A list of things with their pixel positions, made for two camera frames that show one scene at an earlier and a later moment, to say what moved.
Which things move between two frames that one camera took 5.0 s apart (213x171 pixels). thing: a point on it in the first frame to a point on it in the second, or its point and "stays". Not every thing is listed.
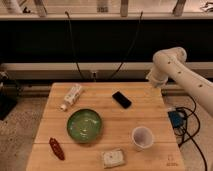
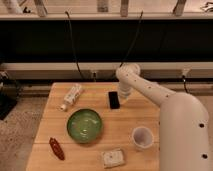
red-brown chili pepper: [56, 147] stays
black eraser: [121, 99] to [113, 100]
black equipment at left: [10, 92] stays
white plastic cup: [143, 137] stays
